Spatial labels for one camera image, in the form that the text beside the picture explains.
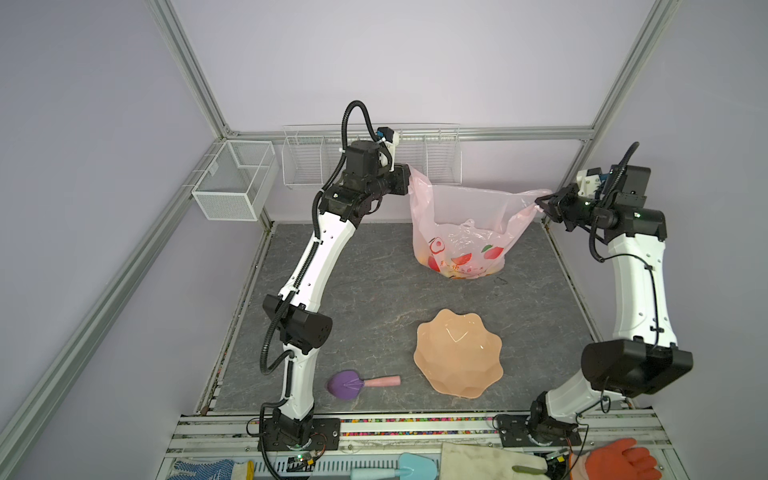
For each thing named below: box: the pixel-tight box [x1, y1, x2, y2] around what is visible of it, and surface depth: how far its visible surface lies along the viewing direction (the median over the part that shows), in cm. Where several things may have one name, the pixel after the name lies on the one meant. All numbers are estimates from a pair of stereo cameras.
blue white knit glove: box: [167, 459, 246, 480], surface depth 70 cm
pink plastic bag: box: [407, 164, 552, 280], surface depth 80 cm
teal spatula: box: [350, 452, 439, 480], surface depth 70 cm
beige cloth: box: [439, 443, 551, 480], surface depth 71 cm
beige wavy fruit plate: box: [414, 308, 504, 398], surface depth 87 cm
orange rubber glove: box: [585, 438, 662, 480], surface depth 70 cm
